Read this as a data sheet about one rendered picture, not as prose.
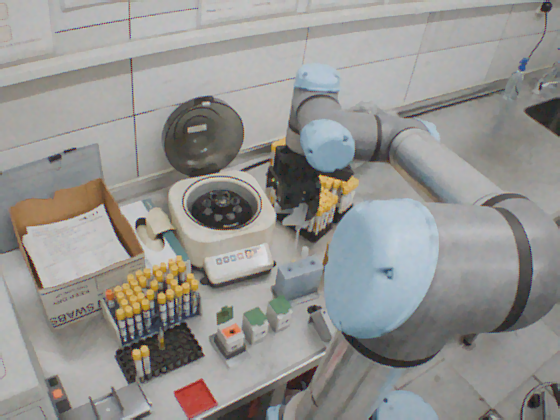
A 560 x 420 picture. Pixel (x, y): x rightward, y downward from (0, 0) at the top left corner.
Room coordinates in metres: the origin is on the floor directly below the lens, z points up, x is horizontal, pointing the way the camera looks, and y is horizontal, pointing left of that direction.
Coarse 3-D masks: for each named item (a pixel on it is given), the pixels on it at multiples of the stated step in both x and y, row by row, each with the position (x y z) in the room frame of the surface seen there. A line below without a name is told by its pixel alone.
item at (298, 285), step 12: (288, 264) 0.80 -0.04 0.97; (312, 264) 0.81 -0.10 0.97; (276, 276) 0.78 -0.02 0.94; (288, 276) 0.76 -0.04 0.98; (300, 276) 0.77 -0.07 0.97; (312, 276) 0.79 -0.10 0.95; (276, 288) 0.78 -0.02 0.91; (288, 288) 0.76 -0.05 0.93; (300, 288) 0.78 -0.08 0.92; (312, 288) 0.80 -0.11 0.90; (288, 300) 0.76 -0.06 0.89; (300, 300) 0.77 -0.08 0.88
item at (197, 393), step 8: (192, 384) 0.50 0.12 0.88; (200, 384) 0.51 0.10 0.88; (176, 392) 0.48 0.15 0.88; (184, 392) 0.49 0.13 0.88; (192, 392) 0.49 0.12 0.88; (200, 392) 0.49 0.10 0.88; (208, 392) 0.49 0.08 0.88; (184, 400) 0.47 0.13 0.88; (192, 400) 0.47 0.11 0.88; (200, 400) 0.47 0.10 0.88; (208, 400) 0.48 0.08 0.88; (184, 408) 0.45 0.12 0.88; (192, 408) 0.45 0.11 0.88; (200, 408) 0.46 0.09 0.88; (208, 408) 0.46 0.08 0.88; (192, 416) 0.43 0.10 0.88
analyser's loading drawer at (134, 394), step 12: (132, 384) 0.46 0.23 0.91; (108, 396) 0.42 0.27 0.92; (120, 396) 0.43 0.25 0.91; (132, 396) 0.44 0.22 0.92; (144, 396) 0.44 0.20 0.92; (84, 408) 0.39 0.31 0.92; (96, 408) 0.39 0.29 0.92; (120, 408) 0.40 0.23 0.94; (132, 408) 0.41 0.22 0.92; (144, 408) 0.42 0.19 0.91
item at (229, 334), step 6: (222, 324) 0.62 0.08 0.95; (228, 324) 0.62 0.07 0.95; (234, 324) 0.62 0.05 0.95; (222, 330) 0.60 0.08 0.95; (228, 330) 0.61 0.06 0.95; (234, 330) 0.61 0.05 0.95; (240, 330) 0.61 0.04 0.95; (222, 336) 0.60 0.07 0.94; (228, 336) 0.59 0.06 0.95; (234, 336) 0.60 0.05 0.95; (240, 336) 0.60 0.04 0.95; (222, 342) 0.60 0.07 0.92; (228, 342) 0.58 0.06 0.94; (234, 342) 0.59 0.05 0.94; (240, 342) 0.60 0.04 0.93; (228, 348) 0.58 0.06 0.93; (234, 348) 0.59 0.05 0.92
